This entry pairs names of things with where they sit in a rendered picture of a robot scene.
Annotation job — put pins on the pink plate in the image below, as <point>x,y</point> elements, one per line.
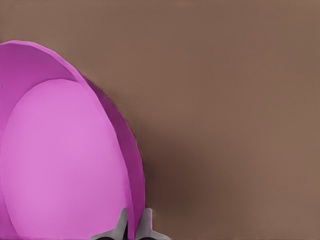
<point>62,150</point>

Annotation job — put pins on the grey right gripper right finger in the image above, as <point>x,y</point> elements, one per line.
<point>147,223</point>

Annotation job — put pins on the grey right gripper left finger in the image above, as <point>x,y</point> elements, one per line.
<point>121,225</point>

